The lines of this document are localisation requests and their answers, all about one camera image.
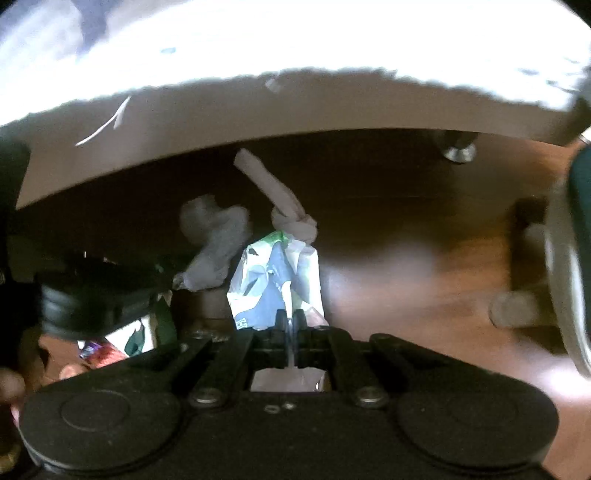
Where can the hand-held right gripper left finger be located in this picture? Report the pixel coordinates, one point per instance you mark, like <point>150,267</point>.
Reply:
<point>281,337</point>

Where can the person's left hand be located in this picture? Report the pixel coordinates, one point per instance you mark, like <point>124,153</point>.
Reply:
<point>9,392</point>

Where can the white round base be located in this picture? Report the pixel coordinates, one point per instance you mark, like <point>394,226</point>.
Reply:
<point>561,277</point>

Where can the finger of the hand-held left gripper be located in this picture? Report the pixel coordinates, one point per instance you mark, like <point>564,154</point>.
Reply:
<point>138,284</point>

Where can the teal plastic trash bin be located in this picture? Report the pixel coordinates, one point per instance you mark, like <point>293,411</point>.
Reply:
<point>582,207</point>

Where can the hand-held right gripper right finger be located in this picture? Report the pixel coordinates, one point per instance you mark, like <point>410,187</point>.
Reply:
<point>300,337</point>

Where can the christmas print gift bag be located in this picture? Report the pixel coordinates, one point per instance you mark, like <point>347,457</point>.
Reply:
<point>138,337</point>

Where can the metal bed leg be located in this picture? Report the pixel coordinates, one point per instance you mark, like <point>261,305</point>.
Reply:
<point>458,150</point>

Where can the knotted printed plastic bag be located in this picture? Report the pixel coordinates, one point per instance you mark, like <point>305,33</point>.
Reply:
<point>263,277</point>

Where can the grey tissue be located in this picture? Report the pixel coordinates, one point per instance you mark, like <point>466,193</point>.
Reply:
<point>214,240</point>

